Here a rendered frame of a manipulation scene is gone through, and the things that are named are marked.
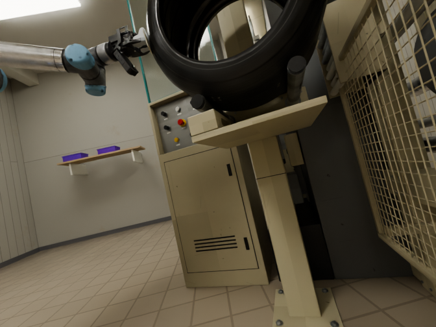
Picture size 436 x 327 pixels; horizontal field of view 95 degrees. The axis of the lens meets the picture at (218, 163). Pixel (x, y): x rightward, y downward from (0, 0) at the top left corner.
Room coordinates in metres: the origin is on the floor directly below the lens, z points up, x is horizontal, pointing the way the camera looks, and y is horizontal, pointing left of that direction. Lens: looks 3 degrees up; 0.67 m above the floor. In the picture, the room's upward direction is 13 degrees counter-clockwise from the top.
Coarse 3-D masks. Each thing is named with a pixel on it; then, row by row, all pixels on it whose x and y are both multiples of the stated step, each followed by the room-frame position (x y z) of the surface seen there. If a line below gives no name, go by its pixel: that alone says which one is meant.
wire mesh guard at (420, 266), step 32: (352, 32) 0.56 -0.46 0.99; (384, 32) 0.44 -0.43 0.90; (416, 32) 0.35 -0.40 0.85; (384, 64) 0.47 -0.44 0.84; (416, 64) 0.37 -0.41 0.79; (352, 128) 0.78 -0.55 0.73; (384, 160) 0.60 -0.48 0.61; (416, 160) 0.45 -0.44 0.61; (416, 192) 0.49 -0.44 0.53; (384, 224) 0.74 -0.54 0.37; (416, 256) 0.57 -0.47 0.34
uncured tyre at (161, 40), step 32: (160, 0) 0.58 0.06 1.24; (192, 0) 0.77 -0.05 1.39; (224, 0) 0.78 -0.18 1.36; (288, 0) 0.46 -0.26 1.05; (320, 0) 0.47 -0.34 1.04; (160, 32) 0.58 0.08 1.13; (192, 32) 0.83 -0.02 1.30; (288, 32) 0.48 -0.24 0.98; (160, 64) 0.62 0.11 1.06; (192, 64) 0.56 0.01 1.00; (224, 64) 0.53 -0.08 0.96; (256, 64) 0.51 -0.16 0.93; (192, 96) 0.67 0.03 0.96; (224, 96) 0.59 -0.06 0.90; (256, 96) 0.62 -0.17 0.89
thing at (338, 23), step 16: (352, 0) 0.68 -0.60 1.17; (336, 16) 0.70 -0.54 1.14; (352, 16) 0.69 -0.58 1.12; (320, 32) 0.84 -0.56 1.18; (336, 32) 0.71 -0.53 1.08; (368, 32) 0.68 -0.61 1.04; (320, 48) 0.88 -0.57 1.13; (336, 48) 0.71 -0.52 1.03; (368, 48) 0.68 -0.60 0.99; (336, 64) 0.71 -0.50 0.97; (352, 64) 0.70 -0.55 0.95; (352, 80) 0.86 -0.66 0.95; (336, 96) 0.89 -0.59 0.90
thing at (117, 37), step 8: (120, 32) 0.74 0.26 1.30; (128, 32) 0.72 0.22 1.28; (112, 40) 0.76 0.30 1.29; (120, 40) 0.73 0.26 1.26; (112, 48) 0.77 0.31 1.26; (120, 48) 0.73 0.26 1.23; (128, 48) 0.73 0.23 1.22; (136, 48) 0.75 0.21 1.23; (112, 56) 0.77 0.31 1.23; (128, 56) 0.78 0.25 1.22; (136, 56) 0.79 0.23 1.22
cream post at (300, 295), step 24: (240, 0) 0.87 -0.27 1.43; (240, 24) 0.88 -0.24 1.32; (240, 48) 0.88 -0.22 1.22; (264, 144) 0.88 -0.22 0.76; (264, 168) 0.89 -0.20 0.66; (264, 192) 0.90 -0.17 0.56; (288, 192) 0.87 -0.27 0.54; (288, 216) 0.88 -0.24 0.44; (288, 240) 0.88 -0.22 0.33; (288, 264) 0.89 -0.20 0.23; (288, 288) 0.90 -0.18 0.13; (312, 288) 0.87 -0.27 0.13; (312, 312) 0.88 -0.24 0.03
